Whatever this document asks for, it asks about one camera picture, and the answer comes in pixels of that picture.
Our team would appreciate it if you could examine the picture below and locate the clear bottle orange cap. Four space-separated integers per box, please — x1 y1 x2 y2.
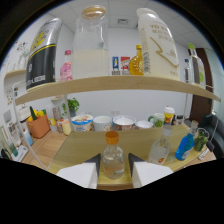
101 130 126 180

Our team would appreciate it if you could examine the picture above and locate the clear bottle green cap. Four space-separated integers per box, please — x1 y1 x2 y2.
187 42 207 89

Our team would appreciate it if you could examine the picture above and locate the pale yellow cup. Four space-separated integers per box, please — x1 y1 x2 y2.
61 119 72 136

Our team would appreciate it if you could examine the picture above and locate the white cup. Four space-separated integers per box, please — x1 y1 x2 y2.
92 115 113 132

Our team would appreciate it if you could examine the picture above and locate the yellow red lidded cup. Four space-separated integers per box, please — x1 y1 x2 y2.
163 105 176 126

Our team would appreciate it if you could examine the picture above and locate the clear bottle red label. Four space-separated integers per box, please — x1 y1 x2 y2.
146 124 174 166

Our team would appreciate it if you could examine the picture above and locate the blue liquid bottle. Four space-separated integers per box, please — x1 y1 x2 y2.
174 120 199 162

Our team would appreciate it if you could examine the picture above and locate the white bowl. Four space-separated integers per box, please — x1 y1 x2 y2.
134 120 154 130

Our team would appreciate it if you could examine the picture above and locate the blue label tub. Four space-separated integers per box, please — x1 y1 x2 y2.
71 114 94 132

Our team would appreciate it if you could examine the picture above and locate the white green mug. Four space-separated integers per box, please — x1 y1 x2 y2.
147 112 166 129

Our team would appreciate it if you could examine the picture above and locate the red rim bowl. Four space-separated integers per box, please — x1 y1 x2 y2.
112 114 137 131

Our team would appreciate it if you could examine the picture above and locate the glass jar of green limes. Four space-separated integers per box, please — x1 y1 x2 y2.
193 127 210 153

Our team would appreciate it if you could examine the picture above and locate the orange basket with fruit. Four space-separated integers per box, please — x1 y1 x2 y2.
25 106 51 139

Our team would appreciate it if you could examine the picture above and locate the white bottle blue band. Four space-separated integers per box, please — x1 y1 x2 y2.
21 128 34 147

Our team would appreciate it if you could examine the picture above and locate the green potted plant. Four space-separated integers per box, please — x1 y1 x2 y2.
61 97 80 118

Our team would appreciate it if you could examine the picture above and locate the black chair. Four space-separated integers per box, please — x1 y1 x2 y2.
199 113 224 159

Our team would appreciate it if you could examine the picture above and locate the white kettle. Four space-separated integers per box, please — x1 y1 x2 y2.
16 105 32 123

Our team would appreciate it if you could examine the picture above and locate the brown door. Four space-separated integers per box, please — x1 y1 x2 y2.
189 48 213 124

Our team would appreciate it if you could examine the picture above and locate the white metal wooden shelf rack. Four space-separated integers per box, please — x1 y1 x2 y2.
11 74 222 192

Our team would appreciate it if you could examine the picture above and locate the pink bottle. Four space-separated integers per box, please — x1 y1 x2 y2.
59 49 73 83

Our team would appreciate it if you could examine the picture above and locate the small clear water bottle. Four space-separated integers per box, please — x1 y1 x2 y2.
183 58 193 84

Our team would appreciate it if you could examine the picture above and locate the amber liquid bottle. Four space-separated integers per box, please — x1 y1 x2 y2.
129 44 145 76

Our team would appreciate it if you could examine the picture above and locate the red white box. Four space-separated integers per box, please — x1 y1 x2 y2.
120 56 131 76

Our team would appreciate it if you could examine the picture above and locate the blue yellow box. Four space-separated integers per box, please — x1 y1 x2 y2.
111 56 120 76

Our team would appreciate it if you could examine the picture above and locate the tall black silver can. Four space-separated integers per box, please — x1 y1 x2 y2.
25 17 63 91

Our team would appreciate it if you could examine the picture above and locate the glass jar wooden lid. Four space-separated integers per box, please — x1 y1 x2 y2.
71 4 110 80

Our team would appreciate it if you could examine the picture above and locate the wooden wall shelf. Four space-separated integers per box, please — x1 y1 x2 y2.
3 68 27 80

